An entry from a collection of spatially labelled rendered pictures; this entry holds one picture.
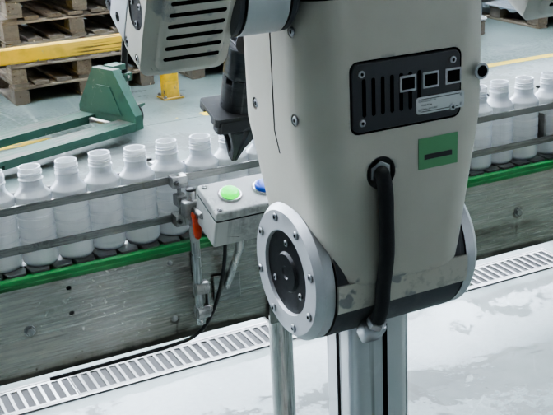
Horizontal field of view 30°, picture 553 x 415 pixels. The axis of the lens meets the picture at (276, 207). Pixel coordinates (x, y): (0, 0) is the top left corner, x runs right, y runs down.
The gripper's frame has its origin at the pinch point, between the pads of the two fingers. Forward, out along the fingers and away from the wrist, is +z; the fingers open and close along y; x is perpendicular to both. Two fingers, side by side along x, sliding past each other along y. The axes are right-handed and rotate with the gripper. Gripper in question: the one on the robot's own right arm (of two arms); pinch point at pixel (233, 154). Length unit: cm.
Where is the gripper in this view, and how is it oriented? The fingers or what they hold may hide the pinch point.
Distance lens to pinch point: 160.1
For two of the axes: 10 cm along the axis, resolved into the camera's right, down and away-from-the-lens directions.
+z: -1.2, 7.9, 6.1
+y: -8.9, 1.9, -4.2
